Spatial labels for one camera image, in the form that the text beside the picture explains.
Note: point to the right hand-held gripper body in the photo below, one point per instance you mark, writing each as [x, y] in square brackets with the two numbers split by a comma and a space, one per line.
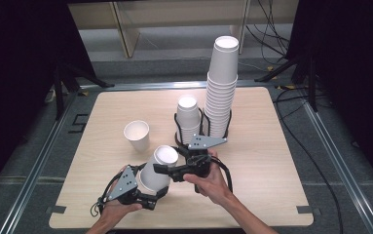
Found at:
[203, 142]

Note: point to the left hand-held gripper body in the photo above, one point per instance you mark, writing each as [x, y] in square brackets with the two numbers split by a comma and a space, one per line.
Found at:
[124, 187]

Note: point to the white paper cup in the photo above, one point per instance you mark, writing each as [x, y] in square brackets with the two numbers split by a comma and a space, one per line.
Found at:
[156, 175]
[137, 133]

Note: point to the short stack of white cups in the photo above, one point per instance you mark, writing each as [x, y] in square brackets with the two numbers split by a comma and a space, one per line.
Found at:
[187, 113]

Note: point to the tall stack of white cups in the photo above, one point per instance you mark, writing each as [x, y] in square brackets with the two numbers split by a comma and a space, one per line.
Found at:
[223, 65]

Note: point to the person's left hand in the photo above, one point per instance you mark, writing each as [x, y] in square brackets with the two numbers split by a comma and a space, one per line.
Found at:
[117, 213]

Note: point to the person's right hand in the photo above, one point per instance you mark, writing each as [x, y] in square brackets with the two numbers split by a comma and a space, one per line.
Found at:
[213, 187]

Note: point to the black metal stand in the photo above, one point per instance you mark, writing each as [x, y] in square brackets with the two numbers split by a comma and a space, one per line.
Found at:
[311, 84]
[59, 94]

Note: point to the dark curtain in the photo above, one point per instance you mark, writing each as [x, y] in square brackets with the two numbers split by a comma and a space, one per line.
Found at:
[15, 81]
[356, 81]

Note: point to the metal floor rail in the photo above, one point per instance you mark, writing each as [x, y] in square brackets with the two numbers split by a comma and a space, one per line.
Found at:
[161, 85]
[340, 162]
[41, 162]

